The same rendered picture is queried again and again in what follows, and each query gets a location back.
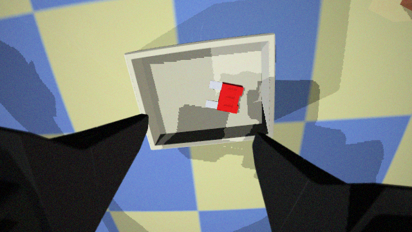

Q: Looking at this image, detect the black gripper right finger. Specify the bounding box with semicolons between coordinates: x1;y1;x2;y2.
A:
252;132;412;232

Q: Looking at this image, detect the red blade fuse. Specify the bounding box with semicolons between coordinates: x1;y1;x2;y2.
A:
205;80;244;114

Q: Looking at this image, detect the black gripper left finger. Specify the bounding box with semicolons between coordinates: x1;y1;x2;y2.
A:
0;113;149;232

